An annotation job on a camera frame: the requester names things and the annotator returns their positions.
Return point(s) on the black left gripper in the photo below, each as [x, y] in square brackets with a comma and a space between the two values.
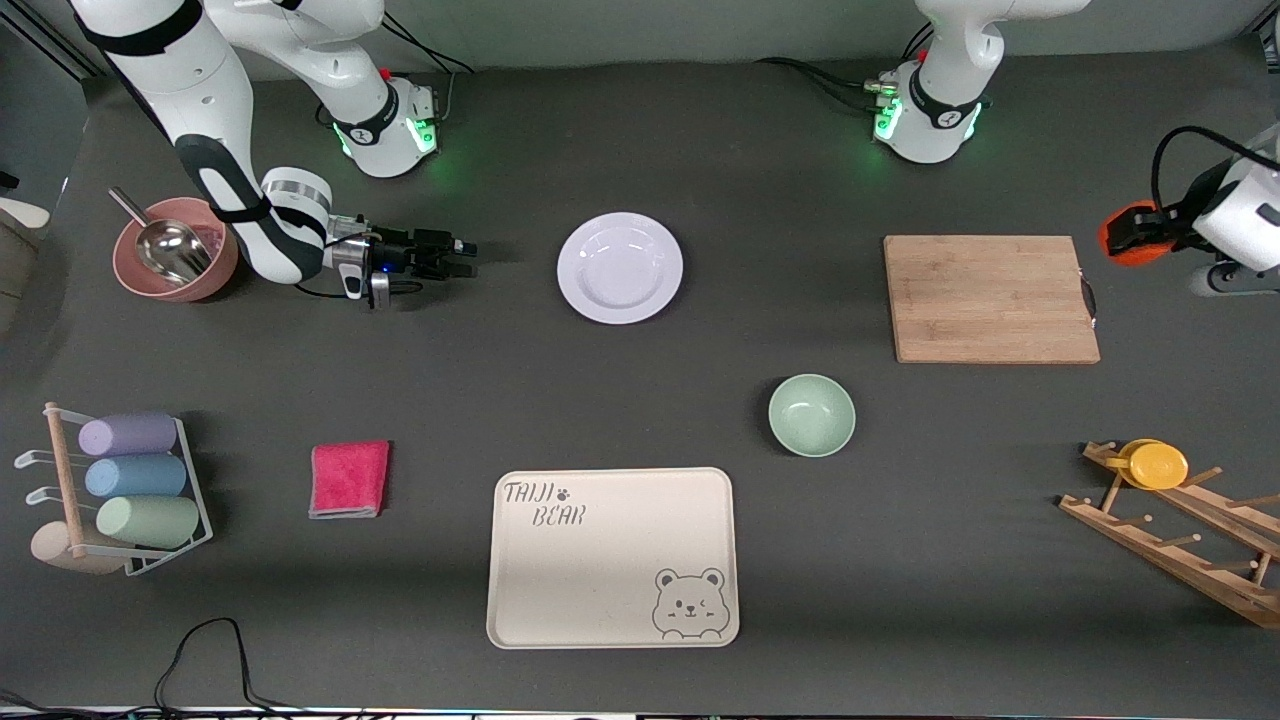
[1193, 205]

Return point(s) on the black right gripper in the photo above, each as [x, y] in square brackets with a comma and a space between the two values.
[393, 250]

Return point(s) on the orange fruit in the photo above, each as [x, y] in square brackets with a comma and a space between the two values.
[1128, 257]

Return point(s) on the white round plate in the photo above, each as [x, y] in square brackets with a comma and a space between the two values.
[620, 268]

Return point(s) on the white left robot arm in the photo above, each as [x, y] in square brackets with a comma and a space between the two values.
[945, 90]

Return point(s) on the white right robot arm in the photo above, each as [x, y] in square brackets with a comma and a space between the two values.
[210, 110]

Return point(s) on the wooden cutting board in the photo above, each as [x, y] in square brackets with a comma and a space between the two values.
[980, 300]

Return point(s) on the yellow cup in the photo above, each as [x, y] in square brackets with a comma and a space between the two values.
[1158, 466]

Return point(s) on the pink folded cloth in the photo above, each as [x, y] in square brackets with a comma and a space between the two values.
[348, 480]

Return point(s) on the metal scoop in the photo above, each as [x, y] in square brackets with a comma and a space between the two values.
[170, 250]

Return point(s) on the pink bowl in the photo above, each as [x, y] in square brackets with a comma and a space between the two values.
[135, 280]

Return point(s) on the wooden peg drying rack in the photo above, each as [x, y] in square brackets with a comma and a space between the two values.
[1180, 555]

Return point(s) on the cream bear print tray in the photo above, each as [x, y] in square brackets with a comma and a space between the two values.
[600, 570]

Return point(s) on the purple cup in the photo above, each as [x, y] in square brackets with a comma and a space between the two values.
[128, 434]

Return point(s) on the light green bowl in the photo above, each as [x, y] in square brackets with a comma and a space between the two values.
[811, 415]

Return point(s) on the blue cup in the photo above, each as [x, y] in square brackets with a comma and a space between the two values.
[136, 476]

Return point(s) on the green cup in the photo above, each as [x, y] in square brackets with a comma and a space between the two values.
[150, 521]

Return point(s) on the white rounded background object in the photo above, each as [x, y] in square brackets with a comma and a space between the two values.
[20, 212]

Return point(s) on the beige cup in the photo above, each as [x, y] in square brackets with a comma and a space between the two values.
[50, 548]

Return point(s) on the black metal rail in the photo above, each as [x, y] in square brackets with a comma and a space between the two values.
[45, 35]

